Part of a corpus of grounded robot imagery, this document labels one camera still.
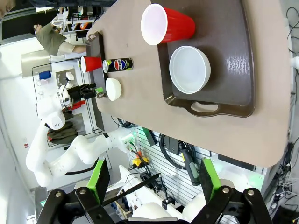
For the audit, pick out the grey green power tool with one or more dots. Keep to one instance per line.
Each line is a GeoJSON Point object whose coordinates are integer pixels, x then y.
{"type": "Point", "coordinates": [191, 165]}

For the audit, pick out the grey slat wall panel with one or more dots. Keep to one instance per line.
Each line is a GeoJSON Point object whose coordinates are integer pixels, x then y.
{"type": "Point", "coordinates": [154, 163]}

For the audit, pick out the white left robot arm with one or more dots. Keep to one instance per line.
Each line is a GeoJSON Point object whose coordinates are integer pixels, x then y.
{"type": "Point", "coordinates": [81, 149]}

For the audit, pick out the brown plastic tray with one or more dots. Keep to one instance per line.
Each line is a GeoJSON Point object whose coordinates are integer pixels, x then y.
{"type": "Point", "coordinates": [233, 70]}
{"type": "Point", "coordinates": [101, 46]}

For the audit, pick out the person in olive shirt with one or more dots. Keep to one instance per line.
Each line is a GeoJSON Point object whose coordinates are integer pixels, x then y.
{"type": "Point", "coordinates": [51, 39]}

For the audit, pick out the black Pepsi can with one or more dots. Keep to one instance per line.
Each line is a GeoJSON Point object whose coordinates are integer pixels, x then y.
{"type": "Point", "coordinates": [119, 65]}

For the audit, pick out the white bowl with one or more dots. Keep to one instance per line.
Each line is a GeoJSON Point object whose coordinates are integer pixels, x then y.
{"type": "Point", "coordinates": [189, 70]}
{"type": "Point", "coordinates": [114, 89]}

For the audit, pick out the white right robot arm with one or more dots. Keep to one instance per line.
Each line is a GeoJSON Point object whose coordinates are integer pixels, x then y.
{"type": "Point", "coordinates": [233, 184]}

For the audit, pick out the red plastic cup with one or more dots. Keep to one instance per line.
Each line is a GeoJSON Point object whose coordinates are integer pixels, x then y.
{"type": "Point", "coordinates": [180, 25]}
{"type": "Point", "coordinates": [93, 64]}

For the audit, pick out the person in dark patchwork shirt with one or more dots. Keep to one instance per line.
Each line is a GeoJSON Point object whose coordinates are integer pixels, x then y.
{"type": "Point", "coordinates": [93, 2]}

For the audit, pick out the blue object on wall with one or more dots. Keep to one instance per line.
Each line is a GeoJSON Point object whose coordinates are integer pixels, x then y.
{"type": "Point", "coordinates": [44, 75]}

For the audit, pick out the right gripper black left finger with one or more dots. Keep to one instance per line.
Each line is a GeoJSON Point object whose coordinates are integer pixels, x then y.
{"type": "Point", "coordinates": [98, 186]}

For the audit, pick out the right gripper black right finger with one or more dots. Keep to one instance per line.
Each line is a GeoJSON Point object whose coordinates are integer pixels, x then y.
{"type": "Point", "coordinates": [210, 184]}

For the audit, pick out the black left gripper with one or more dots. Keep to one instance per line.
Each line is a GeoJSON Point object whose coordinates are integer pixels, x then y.
{"type": "Point", "coordinates": [76, 94]}

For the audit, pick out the yellow connector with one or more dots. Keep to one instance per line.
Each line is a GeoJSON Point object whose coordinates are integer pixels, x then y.
{"type": "Point", "coordinates": [140, 162]}

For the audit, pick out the black box on panel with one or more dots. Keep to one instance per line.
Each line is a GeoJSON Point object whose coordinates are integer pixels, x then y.
{"type": "Point", "coordinates": [173, 145]}

